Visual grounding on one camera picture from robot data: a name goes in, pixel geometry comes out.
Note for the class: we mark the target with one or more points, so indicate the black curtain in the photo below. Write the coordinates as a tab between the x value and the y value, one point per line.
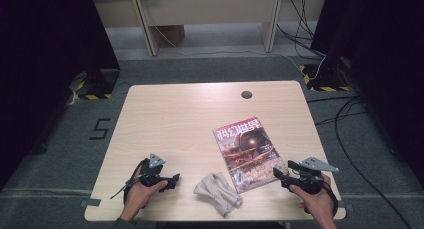
43	55
383	55

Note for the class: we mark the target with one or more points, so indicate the beige desk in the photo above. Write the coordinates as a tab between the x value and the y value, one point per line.
206	12

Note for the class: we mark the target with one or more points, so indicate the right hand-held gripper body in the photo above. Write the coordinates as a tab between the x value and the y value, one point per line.
308	180

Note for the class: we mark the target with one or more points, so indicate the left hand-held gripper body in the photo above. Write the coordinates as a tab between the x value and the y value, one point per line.
152	175

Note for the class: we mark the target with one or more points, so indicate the grey tape piece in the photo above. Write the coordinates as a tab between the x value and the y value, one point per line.
348	207
90	202

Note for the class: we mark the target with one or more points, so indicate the person's right hand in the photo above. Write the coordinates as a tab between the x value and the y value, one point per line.
320	204

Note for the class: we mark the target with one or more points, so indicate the white quilted cloth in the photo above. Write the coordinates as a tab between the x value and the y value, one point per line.
218	192

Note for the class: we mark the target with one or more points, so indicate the brown cardboard box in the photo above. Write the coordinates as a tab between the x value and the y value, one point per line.
171	34

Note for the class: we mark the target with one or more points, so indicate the black stand with striped base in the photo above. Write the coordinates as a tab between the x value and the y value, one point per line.
100	82
325	77

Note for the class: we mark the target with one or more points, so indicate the illustrated magazine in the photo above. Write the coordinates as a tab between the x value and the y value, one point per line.
248	152

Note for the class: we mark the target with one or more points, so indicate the person's left hand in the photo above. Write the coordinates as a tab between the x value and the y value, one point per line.
140	197

